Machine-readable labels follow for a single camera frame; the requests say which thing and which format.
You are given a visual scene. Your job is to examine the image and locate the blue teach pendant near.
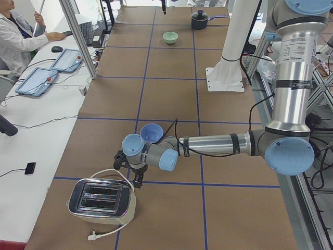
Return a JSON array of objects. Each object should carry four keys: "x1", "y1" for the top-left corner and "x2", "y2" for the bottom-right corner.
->
[{"x1": 15, "y1": 67, "x2": 58, "y2": 97}]

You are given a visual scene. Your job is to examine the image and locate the black computer mouse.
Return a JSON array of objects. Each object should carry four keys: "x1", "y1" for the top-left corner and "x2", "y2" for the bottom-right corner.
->
[{"x1": 51, "y1": 46, "x2": 63, "y2": 53}]

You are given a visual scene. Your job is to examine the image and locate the aluminium frame post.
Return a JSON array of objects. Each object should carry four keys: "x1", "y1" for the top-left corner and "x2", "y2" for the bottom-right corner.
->
[{"x1": 59, "y1": 0, "x2": 97, "y2": 80}]

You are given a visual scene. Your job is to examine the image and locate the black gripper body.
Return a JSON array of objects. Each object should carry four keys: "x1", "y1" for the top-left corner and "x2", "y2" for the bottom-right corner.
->
[{"x1": 129, "y1": 162, "x2": 148, "y2": 174}]

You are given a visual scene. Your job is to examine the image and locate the white toaster power cord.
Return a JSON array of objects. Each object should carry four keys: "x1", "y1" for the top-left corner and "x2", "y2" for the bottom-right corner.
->
[{"x1": 87, "y1": 168, "x2": 135, "y2": 241}]

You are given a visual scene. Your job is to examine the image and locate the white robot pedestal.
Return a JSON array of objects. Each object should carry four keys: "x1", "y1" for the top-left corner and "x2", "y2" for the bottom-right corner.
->
[{"x1": 206, "y1": 0, "x2": 261, "y2": 92}]

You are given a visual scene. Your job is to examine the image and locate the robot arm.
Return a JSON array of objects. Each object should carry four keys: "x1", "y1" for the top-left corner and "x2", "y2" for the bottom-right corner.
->
[{"x1": 113, "y1": 1, "x2": 332, "y2": 188}]

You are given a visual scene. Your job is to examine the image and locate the silver white toaster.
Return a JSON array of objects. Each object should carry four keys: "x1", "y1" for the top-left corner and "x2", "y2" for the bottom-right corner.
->
[{"x1": 67, "y1": 178, "x2": 136, "y2": 225}]

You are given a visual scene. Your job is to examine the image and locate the green bowl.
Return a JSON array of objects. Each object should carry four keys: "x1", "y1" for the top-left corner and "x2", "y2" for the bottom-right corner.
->
[{"x1": 162, "y1": 31, "x2": 178, "y2": 45}]

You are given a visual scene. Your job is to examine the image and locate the crumpled clear plastic bag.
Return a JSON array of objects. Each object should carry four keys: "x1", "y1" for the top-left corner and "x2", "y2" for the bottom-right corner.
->
[{"x1": 257, "y1": 56, "x2": 278, "y2": 84}]

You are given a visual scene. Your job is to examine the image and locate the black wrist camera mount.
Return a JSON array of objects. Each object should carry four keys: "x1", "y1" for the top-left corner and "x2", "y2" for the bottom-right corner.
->
[{"x1": 113, "y1": 150, "x2": 129, "y2": 170}]

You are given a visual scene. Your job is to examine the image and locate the black keyboard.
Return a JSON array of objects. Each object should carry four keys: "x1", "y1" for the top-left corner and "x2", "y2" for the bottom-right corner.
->
[{"x1": 79, "y1": 21, "x2": 93, "y2": 46}]

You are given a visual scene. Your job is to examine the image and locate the dark blue saucepan with lid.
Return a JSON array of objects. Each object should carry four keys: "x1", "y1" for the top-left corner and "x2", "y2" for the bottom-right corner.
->
[{"x1": 191, "y1": 9, "x2": 227, "y2": 30}]

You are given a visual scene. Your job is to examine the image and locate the small black square device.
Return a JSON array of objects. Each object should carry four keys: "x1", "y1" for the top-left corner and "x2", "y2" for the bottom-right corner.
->
[{"x1": 24, "y1": 162, "x2": 36, "y2": 175}]

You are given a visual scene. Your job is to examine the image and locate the person in white coat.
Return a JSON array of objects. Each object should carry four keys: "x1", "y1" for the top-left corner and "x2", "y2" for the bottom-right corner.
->
[{"x1": 1, "y1": 0, "x2": 66, "y2": 77}]

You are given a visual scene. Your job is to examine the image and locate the blue teach pendant far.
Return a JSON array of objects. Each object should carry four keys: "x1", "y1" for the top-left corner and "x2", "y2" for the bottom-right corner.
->
[{"x1": 50, "y1": 49, "x2": 83, "y2": 73}]

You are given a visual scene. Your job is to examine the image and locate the blue teach pendant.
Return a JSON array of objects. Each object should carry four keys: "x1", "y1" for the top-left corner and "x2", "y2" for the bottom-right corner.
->
[
  {"x1": 15, "y1": 67, "x2": 58, "y2": 97},
  {"x1": 50, "y1": 49, "x2": 83, "y2": 73}
]

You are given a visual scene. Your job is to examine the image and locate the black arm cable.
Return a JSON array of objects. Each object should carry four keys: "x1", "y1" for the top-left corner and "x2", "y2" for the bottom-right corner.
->
[{"x1": 163, "y1": 92, "x2": 275, "y2": 158}]

